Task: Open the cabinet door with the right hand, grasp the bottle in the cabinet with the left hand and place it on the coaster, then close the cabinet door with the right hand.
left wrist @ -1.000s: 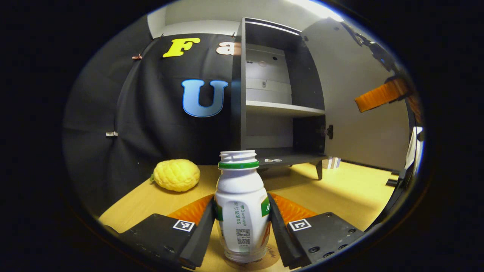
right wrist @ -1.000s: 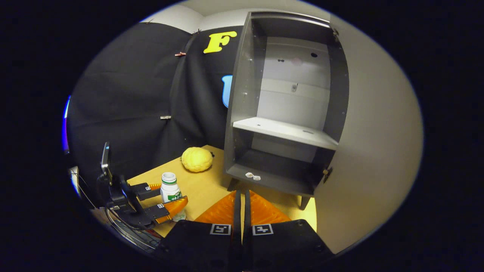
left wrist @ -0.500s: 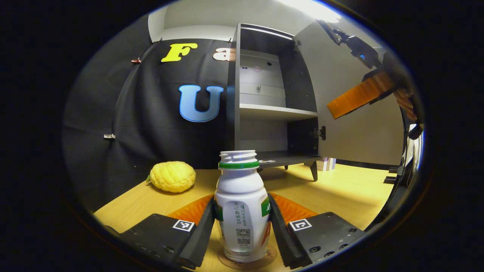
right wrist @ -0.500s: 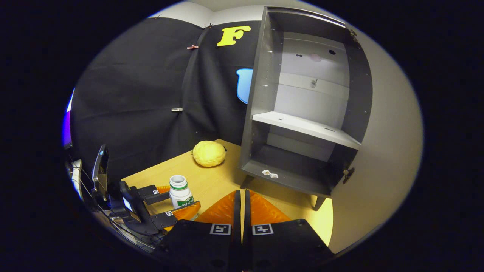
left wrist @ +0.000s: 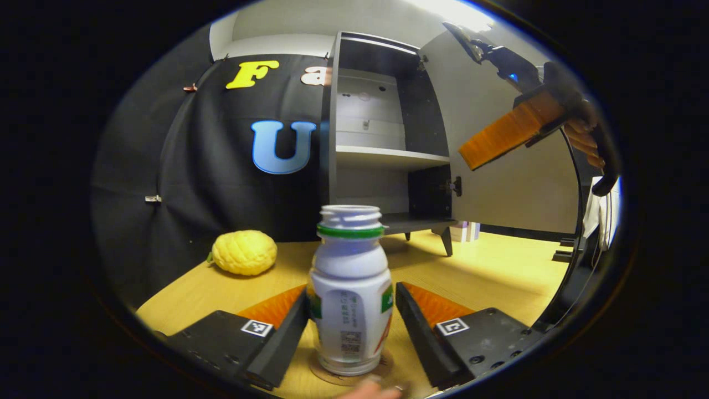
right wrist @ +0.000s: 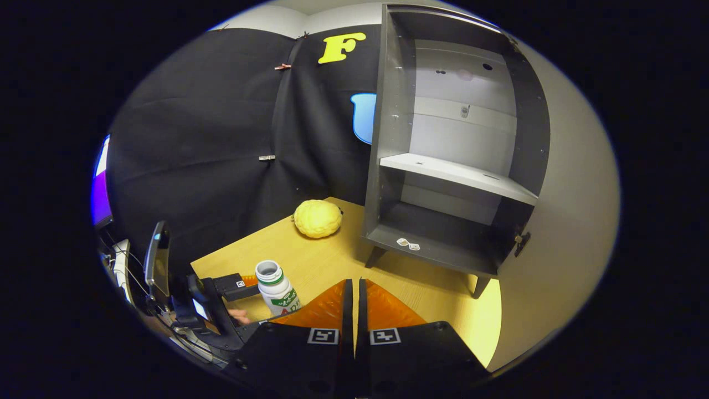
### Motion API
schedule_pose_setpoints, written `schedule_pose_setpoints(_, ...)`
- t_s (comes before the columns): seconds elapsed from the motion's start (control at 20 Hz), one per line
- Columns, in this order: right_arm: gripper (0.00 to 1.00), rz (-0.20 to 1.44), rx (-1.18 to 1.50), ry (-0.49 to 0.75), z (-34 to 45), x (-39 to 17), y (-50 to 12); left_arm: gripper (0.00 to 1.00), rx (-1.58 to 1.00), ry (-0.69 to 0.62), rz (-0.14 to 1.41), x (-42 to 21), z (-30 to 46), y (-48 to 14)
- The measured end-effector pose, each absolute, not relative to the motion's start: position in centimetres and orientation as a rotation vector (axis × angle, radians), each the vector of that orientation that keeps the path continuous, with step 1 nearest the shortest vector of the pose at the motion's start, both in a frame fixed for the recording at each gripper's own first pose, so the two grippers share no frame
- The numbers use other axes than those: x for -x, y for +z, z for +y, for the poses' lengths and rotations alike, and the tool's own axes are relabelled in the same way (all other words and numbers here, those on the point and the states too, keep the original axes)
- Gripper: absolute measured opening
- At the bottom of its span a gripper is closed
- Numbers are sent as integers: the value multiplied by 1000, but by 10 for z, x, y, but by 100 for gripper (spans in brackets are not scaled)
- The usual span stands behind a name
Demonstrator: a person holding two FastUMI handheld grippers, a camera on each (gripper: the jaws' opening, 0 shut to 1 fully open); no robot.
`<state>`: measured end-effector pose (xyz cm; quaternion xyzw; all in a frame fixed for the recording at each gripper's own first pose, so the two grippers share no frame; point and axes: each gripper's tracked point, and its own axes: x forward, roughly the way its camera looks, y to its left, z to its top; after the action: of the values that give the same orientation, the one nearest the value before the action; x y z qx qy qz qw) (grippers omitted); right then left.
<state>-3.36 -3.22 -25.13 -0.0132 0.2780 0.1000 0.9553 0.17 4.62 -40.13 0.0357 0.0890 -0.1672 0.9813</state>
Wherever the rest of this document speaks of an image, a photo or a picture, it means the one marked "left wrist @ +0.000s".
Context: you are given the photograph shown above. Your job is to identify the white striped box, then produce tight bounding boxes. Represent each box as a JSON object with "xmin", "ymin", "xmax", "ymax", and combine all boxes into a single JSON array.
[{"xmin": 451, "ymin": 221, "xmax": 480, "ymax": 243}]

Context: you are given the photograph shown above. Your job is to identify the black backdrop cloth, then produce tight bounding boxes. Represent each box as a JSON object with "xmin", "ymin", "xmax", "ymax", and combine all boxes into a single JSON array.
[{"xmin": 91, "ymin": 25, "xmax": 579, "ymax": 311}]

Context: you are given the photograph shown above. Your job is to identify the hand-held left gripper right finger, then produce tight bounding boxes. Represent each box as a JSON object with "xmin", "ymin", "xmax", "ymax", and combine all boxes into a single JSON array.
[{"xmin": 395, "ymin": 282, "xmax": 546, "ymax": 388}]

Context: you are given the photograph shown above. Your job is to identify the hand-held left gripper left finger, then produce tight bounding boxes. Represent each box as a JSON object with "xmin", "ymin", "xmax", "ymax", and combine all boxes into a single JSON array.
[{"xmin": 158, "ymin": 285, "xmax": 310, "ymax": 391}]

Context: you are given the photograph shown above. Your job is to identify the white device with cables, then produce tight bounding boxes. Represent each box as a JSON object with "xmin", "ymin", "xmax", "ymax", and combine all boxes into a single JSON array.
[{"xmin": 584, "ymin": 176, "xmax": 622, "ymax": 251}]

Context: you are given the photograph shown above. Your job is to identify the round brown coaster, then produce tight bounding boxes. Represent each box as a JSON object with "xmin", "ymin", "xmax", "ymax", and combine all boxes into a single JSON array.
[{"xmin": 309, "ymin": 349, "xmax": 395, "ymax": 387}]

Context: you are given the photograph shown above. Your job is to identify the beige cabinet door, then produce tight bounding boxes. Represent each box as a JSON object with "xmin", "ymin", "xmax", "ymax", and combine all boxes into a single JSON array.
[{"xmin": 418, "ymin": 28, "xmax": 582, "ymax": 234}]

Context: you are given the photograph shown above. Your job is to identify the white plastic bottle green label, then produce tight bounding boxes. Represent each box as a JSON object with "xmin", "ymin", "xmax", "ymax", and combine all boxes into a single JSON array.
[{"xmin": 307, "ymin": 205, "xmax": 394, "ymax": 376}]

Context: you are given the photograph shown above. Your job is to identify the black metal stand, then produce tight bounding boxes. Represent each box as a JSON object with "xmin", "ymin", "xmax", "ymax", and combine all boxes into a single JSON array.
[{"xmin": 535, "ymin": 130, "xmax": 604, "ymax": 328}]

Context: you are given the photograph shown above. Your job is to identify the white cabinet shelf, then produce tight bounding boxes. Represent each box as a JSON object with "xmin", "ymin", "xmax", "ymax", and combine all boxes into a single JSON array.
[{"xmin": 335, "ymin": 145, "xmax": 450, "ymax": 170}]

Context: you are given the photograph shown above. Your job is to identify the yellow bumpy citrus fruit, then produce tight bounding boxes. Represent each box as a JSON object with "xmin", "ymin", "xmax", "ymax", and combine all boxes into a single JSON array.
[{"xmin": 208, "ymin": 230, "xmax": 278, "ymax": 276}]

